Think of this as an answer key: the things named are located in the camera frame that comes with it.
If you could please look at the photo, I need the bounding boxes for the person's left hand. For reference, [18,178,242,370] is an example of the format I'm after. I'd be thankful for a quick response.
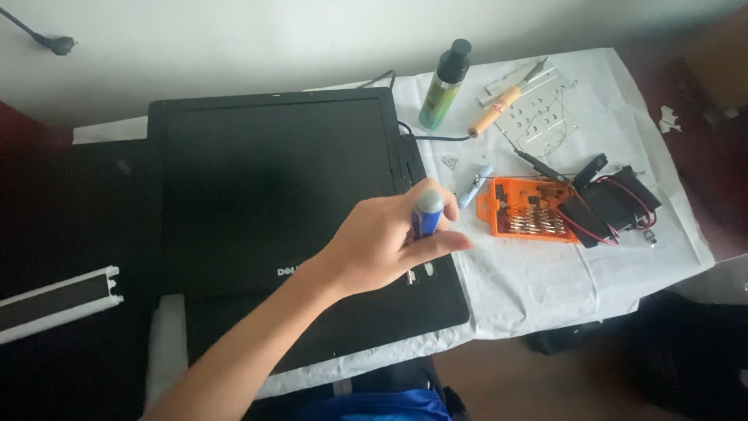
[316,178,474,300]

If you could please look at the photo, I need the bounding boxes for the blue grey-capped screwdriver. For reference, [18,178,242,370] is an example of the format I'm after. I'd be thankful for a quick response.
[412,188,446,239]

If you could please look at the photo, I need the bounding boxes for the light blue tweezers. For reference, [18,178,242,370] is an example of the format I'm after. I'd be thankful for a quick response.
[457,164,496,209]

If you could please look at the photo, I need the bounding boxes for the black laptop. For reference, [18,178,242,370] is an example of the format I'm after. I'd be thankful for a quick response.
[146,88,471,375]

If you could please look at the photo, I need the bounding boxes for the orange screwdriver bit case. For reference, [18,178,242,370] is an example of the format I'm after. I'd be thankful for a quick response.
[476,177,582,243]

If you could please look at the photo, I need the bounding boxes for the white table cover sheet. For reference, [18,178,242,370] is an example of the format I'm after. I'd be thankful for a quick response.
[73,47,716,410]

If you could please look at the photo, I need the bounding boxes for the person's blue shirt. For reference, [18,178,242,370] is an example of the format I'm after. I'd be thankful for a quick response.
[301,387,453,421]

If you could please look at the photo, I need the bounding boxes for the green black-capped spray bottle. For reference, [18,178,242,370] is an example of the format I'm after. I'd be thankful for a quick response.
[418,39,473,132]

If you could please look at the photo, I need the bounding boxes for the black probe pen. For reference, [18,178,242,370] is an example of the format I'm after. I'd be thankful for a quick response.
[513,149,568,183]

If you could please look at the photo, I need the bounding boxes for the perforated metal plate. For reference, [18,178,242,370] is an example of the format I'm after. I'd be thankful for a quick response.
[479,61,579,156]

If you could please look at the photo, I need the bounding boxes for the black clip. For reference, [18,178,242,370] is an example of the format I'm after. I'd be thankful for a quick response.
[573,153,610,189]

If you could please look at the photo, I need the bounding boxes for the black battery holder box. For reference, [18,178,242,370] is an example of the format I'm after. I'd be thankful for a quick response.
[556,165,663,249]

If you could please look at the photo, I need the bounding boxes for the black bag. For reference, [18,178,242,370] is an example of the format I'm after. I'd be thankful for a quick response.
[523,289,748,421]

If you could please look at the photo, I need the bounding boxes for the white paper scrap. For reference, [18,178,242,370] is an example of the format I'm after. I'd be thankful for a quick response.
[658,105,683,134]

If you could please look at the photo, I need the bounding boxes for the white plastic channel profile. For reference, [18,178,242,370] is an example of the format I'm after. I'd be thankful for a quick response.
[0,266,125,346]

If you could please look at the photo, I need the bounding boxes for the black soldering iron cable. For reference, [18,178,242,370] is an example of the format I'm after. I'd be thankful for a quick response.
[356,70,475,143]

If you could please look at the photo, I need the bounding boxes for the wooden-handled soldering iron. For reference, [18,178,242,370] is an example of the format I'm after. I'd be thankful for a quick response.
[467,57,550,139]

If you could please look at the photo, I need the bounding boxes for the red wire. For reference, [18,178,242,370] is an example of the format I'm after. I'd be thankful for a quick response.
[555,174,658,246]

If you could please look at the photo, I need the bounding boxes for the black power plug with cable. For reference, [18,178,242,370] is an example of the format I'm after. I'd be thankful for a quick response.
[0,6,78,57]

